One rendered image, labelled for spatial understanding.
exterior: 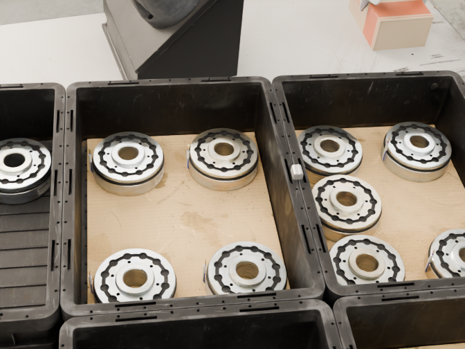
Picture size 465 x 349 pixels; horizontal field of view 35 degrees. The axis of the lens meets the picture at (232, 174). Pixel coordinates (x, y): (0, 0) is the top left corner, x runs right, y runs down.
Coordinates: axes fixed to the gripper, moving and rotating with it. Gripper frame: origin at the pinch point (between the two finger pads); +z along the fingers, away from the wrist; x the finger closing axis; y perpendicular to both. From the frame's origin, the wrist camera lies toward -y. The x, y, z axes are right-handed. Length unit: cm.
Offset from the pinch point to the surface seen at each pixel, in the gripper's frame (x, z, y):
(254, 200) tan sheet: -45, -8, 56
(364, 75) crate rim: -25, -18, 43
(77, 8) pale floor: -62, 75, -120
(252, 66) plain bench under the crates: -32.8, 5.2, 9.8
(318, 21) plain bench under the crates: -14.3, 5.2, -3.7
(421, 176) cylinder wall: -20, -9, 57
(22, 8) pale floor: -83, 75, -123
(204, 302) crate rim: -57, -18, 79
